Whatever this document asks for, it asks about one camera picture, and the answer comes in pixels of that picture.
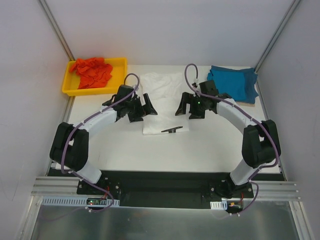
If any white t shirt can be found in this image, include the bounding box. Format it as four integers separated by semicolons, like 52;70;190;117
140;72;190;136

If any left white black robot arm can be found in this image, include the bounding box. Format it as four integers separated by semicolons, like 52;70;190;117
49;84;158;195

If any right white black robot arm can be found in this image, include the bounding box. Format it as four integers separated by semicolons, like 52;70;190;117
175;80;281;199

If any folded blue t shirt stack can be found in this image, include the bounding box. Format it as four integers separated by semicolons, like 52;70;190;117
207;65;259;104

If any yellow plastic bin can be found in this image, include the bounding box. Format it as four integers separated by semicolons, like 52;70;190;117
61;57;127;97

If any orange t shirt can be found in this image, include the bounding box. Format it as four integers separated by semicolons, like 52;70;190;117
68;57;113;90

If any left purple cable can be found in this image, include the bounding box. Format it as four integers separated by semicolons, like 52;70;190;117
60;73;140;213

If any purple cable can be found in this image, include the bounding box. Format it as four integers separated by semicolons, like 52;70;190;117
184;63;281;220
60;73;140;213

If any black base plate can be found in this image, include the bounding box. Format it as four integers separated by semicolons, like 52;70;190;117
47;169;287;208

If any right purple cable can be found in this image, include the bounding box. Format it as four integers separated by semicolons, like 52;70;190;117
184;63;281;220

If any right grey cable duct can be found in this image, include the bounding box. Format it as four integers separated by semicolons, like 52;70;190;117
210;200;228;211

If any grey cable duct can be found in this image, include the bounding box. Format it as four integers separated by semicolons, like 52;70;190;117
210;200;228;211
42;196;120;208

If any front aluminium rail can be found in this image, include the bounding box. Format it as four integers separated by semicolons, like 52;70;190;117
31;176;302;202

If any left grey cable duct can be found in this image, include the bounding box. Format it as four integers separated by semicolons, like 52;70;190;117
42;196;120;208

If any left aluminium frame post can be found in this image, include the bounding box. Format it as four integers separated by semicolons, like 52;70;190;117
37;0;75;61

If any aluminium frame post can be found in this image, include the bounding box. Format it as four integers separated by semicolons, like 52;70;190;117
37;0;75;61
254;0;302;72

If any right aluminium frame post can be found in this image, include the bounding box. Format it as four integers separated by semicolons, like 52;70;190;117
254;0;302;72

